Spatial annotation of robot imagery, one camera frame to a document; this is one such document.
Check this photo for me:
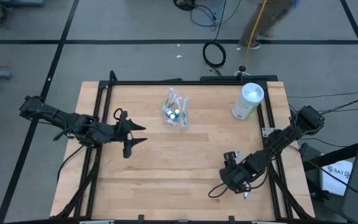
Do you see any white printed paper sheet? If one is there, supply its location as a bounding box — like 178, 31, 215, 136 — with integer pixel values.
320, 159, 354, 197

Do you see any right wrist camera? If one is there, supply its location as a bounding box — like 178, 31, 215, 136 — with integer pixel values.
223, 151, 239, 164

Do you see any black diagonal beam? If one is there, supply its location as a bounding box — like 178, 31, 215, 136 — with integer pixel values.
300, 136, 358, 172

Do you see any coiled black floor cable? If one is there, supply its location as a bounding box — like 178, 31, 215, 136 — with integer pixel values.
201, 41, 227, 69

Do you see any grey floor box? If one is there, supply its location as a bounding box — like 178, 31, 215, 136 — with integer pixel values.
0, 0, 45, 7

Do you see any black aluminium rig frame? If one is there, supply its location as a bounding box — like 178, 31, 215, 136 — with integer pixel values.
50, 70, 315, 224

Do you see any black floor cable bundle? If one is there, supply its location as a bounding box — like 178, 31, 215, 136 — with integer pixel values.
173, 0, 244, 32

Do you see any person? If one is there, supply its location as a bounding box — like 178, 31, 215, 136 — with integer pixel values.
237, 0, 301, 50

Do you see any grey white toothbrush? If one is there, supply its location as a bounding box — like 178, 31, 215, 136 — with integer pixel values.
236, 150, 249, 200

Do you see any white wipes canister green label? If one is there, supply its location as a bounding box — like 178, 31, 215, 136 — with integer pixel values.
231, 82, 265, 121

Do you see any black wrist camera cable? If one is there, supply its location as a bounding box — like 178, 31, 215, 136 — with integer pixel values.
208, 182, 229, 199
112, 107, 124, 123

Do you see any clear acrylic organizer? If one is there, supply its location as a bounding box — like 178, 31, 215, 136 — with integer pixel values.
158, 87, 191, 131

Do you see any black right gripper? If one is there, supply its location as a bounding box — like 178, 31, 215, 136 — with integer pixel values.
219, 160, 256, 194

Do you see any black left wrist camera cable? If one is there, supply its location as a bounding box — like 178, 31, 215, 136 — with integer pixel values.
112, 107, 124, 123

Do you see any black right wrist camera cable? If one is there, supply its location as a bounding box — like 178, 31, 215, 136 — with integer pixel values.
208, 182, 229, 199

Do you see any silver metal bracket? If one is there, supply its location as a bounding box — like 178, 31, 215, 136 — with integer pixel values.
261, 126, 275, 138

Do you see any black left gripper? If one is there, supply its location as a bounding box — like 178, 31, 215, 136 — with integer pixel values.
103, 110, 149, 159

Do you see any yellow hanging cable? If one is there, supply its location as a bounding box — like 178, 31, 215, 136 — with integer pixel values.
242, 0, 269, 69

